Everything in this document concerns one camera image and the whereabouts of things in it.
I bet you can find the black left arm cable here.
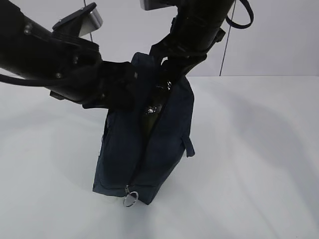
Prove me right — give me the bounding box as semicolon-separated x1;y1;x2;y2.
0;73;75;89

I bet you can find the navy blue lunch bag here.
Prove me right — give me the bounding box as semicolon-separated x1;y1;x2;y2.
93;52;195;204

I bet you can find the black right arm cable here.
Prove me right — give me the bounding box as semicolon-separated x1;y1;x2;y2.
225;0;255;29

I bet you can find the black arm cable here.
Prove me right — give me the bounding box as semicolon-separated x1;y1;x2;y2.
0;73;75;89
225;0;255;29

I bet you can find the green cucumber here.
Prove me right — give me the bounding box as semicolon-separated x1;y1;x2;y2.
142;88;167;138

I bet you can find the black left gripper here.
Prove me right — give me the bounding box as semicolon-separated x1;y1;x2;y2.
49;42;138;110

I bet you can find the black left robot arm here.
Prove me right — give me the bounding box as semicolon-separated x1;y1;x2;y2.
0;0;137;110

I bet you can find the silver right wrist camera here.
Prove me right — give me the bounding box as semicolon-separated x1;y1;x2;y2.
140;0;174;11

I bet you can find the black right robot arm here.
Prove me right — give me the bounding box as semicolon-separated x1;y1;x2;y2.
150;0;234;84

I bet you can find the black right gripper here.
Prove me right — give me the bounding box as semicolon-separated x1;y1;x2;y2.
150;9;226;86

